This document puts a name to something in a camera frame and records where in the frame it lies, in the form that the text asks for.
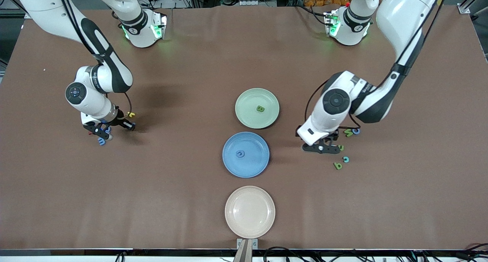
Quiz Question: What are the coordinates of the blue plate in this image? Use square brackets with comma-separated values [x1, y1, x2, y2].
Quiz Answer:
[222, 132, 270, 178]

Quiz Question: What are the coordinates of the pale green plate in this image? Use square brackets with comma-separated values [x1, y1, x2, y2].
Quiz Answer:
[235, 88, 280, 129]

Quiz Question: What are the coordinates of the brown table cover sheet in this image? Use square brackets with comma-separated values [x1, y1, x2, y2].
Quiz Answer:
[0, 5, 488, 251]

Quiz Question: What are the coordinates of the pale cream plate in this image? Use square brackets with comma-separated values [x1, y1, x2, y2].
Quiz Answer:
[225, 186, 276, 239]

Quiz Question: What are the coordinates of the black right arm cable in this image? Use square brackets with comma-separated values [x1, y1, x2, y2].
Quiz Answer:
[56, 0, 132, 116]

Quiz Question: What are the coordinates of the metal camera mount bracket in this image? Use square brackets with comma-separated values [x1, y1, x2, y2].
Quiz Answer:
[236, 238, 258, 262]

